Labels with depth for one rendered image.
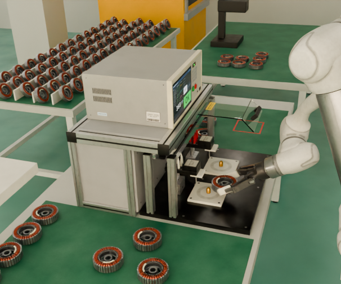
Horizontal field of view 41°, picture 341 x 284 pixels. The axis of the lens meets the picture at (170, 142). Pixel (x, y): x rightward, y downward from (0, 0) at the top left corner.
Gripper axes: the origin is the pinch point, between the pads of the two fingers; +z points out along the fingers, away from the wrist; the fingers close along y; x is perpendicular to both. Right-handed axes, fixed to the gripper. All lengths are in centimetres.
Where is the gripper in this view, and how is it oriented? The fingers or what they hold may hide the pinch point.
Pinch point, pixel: (225, 183)
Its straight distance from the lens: 198.0
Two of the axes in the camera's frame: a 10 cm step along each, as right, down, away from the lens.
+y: 3.2, -4.4, 8.4
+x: -5.1, -8.3, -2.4
